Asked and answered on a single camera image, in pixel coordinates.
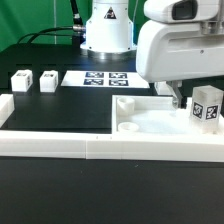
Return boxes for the white U-shaped obstacle wall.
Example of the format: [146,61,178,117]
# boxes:
[0,94,224,162]

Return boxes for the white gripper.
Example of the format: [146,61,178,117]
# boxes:
[136,0,224,108]

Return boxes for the white square tabletop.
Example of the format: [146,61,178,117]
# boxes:
[111,94,224,136]

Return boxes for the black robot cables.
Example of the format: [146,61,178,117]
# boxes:
[17,0,88,44]

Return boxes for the white sheet with AprilTags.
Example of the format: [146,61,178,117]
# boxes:
[61,71,149,88]

